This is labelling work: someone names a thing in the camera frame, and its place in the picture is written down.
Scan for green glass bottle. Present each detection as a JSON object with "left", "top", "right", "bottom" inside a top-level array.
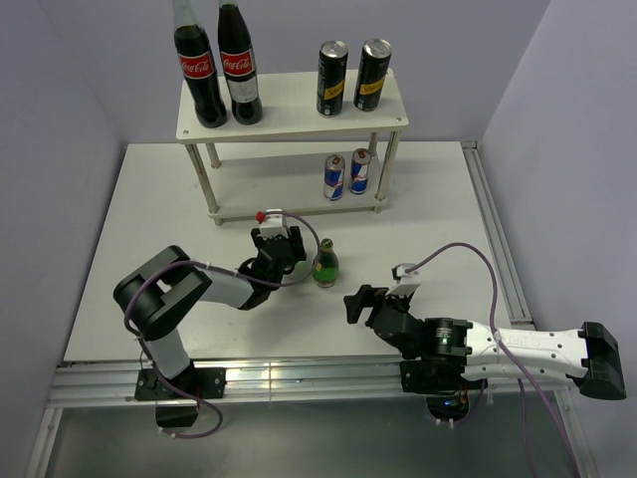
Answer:
[{"left": 313, "top": 238, "right": 339, "bottom": 288}]

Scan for Red Bull can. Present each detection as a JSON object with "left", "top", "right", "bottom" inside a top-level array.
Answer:
[
  {"left": 323, "top": 154, "right": 345, "bottom": 200},
  {"left": 349, "top": 148, "right": 372, "bottom": 195}
]

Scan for dark gold-band beverage can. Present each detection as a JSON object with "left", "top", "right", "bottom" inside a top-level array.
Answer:
[{"left": 353, "top": 38, "right": 392, "bottom": 112}]

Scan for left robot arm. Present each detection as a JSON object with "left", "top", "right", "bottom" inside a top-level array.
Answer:
[{"left": 113, "top": 225, "right": 307, "bottom": 400}]

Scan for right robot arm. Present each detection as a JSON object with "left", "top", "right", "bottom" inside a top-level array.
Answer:
[{"left": 343, "top": 285, "right": 627, "bottom": 400}]

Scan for white two-tier shelf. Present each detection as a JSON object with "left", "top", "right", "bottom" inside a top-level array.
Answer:
[{"left": 176, "top": 72, "right": 409, "bottom": 225}]

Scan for right Coca-Cola glass bottle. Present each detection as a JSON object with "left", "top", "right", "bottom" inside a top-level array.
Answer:
[{"left": 217, "top": 1, "right": 263, "bottom": 125}]

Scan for coca-cola glass bottle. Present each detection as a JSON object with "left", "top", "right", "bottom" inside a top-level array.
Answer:
[
  {"left": 217, "top": 1, "right": 263, "bottom": 125},
  {"left": 172, "top": 0, "right": 227, "bottom": 128}
]

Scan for left Coca-Cola glass bottle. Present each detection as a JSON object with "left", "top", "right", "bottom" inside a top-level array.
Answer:
[{"left": 172, "top": 0, "right": 227, "bottom": 128}]

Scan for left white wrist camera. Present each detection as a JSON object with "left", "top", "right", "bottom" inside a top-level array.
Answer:
[{"left": 255, "top": 209, "right": 289, "bottom": 240}]

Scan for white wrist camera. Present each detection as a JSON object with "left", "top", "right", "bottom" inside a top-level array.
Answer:
[
  {"left": 255, "top": 209, "right": 289, "bottom": 240},
  {"left": 388, "top": 263, "right": 421, "bottom": 298}
]

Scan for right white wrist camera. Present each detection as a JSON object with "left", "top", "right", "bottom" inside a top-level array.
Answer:
[{"left": 388, "top": 263, "right": 421, "bottom": 298}]

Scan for aluminium frame rail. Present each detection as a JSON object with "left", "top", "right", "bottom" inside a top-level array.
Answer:
[{"left": 24, "top": 140, "right": 598, "bottom": 478}]

